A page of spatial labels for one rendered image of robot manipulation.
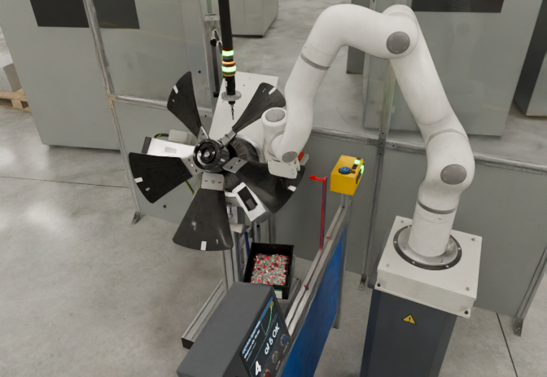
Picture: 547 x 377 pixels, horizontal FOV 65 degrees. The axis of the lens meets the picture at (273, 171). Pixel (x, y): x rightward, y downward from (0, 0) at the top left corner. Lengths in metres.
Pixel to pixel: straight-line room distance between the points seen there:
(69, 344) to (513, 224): 2.38
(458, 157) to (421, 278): 0.41
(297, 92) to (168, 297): 1.84
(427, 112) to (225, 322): 0.74
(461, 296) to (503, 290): 1.24
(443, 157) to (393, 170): 1.05
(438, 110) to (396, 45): 0.25
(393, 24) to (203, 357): 0.84
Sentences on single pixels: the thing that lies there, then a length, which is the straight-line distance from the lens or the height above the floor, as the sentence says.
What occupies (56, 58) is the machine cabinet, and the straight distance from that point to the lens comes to 4.15.
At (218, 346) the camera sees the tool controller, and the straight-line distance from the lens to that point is 0.96.
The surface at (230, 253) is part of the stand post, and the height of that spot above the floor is 0.60.
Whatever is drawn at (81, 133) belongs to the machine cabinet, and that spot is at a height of 0.21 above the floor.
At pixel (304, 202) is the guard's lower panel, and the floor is 0.50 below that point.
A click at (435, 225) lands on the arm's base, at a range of 1.41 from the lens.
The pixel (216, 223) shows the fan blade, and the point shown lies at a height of 0.99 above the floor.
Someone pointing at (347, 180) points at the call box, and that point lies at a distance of 1.75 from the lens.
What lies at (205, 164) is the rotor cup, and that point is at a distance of 1.61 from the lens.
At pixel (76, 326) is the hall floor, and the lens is 2.81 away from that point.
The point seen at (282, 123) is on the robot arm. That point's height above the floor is 1.46.
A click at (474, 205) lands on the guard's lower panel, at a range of 2.32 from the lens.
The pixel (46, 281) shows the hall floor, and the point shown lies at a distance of 3.15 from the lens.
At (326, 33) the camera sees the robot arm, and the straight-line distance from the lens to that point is 1.15.
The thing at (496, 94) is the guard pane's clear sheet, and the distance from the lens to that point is 2.07.
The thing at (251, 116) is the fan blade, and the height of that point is 1.33.
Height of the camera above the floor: 2.02
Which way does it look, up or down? 33 degrees down
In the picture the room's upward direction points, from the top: 2 degrees counter-clockwise
